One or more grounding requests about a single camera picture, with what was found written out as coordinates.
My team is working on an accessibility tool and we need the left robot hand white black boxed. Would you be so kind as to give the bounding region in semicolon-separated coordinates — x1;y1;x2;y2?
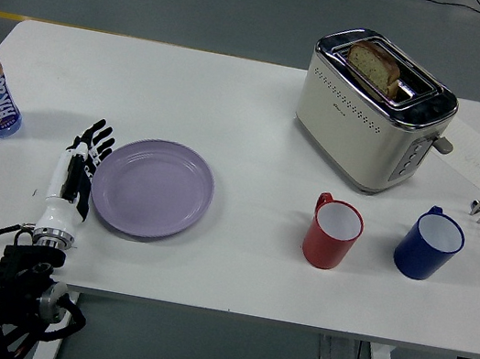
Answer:
33;110;120;243

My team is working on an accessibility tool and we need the blue mug white inside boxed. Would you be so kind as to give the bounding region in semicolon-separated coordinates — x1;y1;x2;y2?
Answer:
389;200;471;288

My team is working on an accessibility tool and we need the cream and chrome toaster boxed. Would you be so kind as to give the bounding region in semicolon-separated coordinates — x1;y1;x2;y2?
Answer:
283;18;473;209

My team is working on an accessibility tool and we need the purple round plate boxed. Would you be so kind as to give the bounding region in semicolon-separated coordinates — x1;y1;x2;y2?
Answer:
82;128;222;249

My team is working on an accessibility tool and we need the bread slice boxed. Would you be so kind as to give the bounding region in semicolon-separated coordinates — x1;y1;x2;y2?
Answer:
341;38;407;101

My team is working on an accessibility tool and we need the red mug white inside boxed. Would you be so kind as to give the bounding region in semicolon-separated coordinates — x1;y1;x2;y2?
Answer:
298;189;369;276

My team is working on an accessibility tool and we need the grey table foot plate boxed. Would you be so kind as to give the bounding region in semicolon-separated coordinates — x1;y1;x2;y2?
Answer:
313;333;362;359

